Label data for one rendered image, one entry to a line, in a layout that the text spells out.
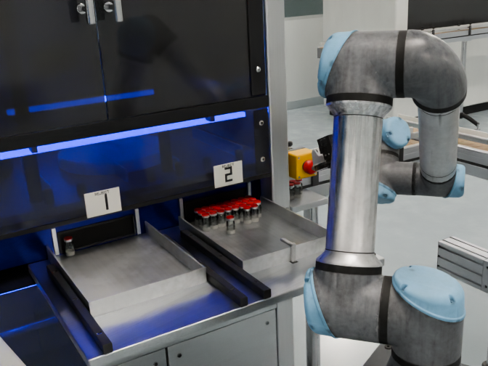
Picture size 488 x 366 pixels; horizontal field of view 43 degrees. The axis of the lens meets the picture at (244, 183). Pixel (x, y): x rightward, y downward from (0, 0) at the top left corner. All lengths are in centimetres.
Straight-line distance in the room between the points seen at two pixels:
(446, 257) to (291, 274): 110
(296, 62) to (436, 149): 615
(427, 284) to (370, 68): 37
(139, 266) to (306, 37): 613
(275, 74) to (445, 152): 56
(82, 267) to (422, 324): 81
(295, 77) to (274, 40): 575
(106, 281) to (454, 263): 138
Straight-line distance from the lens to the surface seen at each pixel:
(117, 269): 148
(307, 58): 746
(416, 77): 107
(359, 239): 107
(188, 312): 126
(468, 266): 234
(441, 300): 104
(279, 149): 169
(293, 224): 164
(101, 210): 150
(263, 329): 187
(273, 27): 163
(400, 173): 141
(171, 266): 145
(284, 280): 136
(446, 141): 125
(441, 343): 108
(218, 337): 180
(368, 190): 108
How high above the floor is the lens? 151
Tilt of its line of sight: 18 degrees down
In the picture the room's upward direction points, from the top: 3 degrees counter-clockwise
